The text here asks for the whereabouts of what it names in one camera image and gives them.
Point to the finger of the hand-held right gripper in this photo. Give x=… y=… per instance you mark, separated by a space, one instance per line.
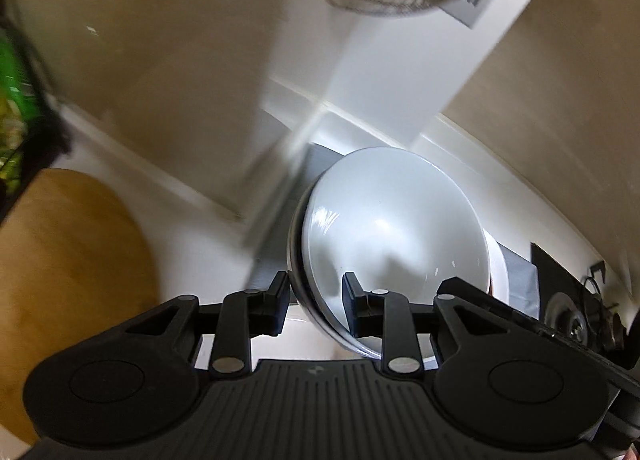
x=492 y=302

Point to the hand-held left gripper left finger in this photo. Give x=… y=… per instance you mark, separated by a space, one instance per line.
x=281 y=301

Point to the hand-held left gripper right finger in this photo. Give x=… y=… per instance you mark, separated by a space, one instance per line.
x=350 y=301

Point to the white bowl with blue pattern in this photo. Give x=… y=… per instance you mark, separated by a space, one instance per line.
x=395 y=225

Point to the white square floral plate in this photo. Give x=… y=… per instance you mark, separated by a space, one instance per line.
x=499 y=265

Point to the black wok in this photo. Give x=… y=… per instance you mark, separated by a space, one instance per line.
x=634 y=335

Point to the black glass gas stove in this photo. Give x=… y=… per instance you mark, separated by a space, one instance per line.
x=547 y=270

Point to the steel gas burner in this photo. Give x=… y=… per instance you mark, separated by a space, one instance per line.
x=567 y=320

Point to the round wooden cutting board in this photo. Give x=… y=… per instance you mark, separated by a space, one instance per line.
x=65 y=290

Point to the green and yellow packets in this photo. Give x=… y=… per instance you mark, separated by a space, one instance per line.
x=12 y=100

